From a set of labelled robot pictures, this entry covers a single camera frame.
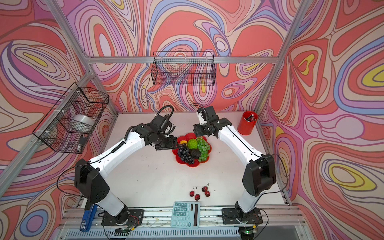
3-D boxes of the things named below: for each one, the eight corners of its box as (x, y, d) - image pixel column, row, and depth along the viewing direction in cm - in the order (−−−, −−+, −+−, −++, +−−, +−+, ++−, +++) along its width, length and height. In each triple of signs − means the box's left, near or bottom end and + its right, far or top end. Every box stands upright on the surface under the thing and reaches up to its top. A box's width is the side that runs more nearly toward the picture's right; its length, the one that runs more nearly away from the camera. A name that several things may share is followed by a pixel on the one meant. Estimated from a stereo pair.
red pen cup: (235, 132, 107) (239, 121, 98) (241, 119, 115) (245, 108, 106) (249, 137, 104) (254, 127, 95) (253, 124, 112) (259, 113, 103)
